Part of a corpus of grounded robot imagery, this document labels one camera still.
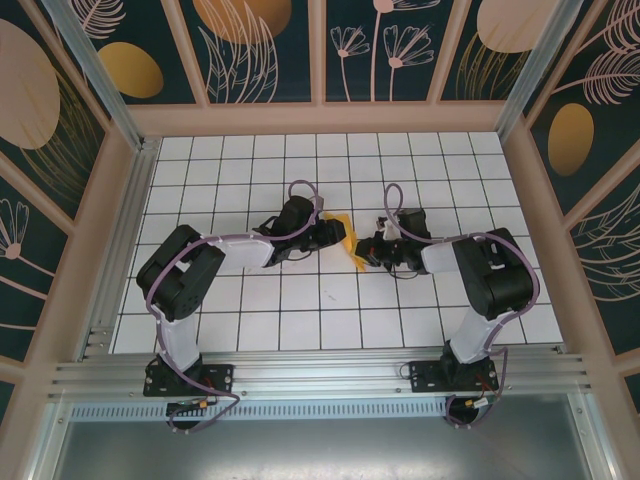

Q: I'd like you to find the aluminium mounting rail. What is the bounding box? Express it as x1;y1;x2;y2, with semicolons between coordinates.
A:
47;347;594;401

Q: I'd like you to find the aluminium side rail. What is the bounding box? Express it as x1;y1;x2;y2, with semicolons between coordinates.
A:
77;138;162;362

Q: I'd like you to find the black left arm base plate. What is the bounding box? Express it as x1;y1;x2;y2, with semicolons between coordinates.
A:
143;363;236;398

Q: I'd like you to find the aluminium frame post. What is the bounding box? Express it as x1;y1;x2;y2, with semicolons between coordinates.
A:
494;0;586;146
42;0;147;151

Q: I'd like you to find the orange cloth sheet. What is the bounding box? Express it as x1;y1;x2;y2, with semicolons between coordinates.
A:
321;211;372;272

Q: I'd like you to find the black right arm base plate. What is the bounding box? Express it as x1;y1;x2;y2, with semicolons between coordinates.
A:
408;359;500;394

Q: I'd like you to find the slotted grey cable duct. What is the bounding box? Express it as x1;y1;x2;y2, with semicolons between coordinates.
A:
69;401;576;422

